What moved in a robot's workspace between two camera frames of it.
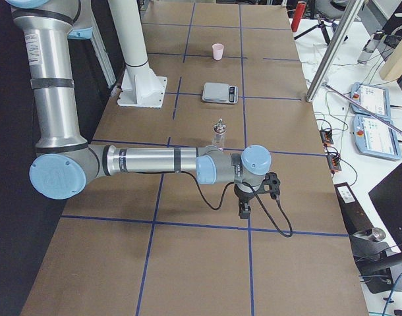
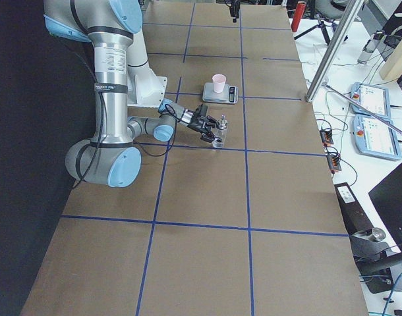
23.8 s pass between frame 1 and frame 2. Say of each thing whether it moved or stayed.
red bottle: stayed
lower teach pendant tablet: stayed
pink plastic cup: moved
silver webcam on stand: stayed
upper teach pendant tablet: stayed
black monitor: stayed
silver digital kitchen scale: stayed
